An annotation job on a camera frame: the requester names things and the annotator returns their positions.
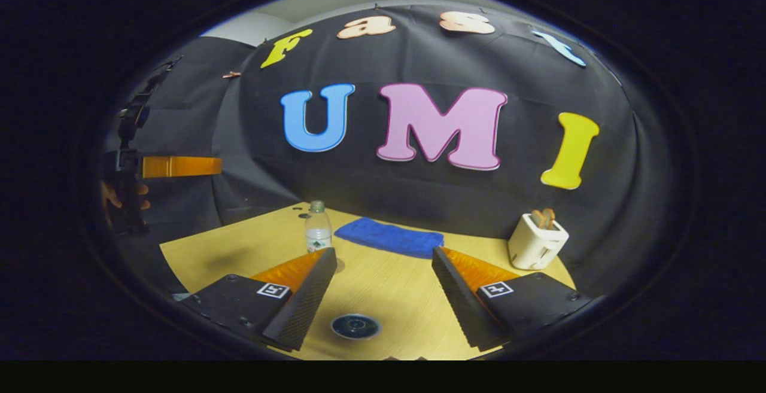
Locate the blue folded towel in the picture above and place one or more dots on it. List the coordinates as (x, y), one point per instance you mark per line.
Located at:
(389, 237)

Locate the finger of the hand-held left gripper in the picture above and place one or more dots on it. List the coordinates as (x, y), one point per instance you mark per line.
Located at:
(179, 166)

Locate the black backdrop cloth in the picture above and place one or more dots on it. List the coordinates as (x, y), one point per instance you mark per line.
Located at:
(508, 52)

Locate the white toaster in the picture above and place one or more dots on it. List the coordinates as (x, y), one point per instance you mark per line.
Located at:
(532, 246)

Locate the round brown coaster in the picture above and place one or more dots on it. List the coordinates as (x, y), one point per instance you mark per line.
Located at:
(338, 264)

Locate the brown bread slice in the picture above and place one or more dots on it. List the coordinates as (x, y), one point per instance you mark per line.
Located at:
(538, 219)
(549, 217)

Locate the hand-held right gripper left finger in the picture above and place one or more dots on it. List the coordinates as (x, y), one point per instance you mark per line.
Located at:
(305, 303)

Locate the clear plastic water bottle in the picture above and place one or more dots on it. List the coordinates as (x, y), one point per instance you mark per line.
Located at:
(318, 231)

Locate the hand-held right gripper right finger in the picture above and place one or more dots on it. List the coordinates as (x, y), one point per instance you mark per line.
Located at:
(458, 303)

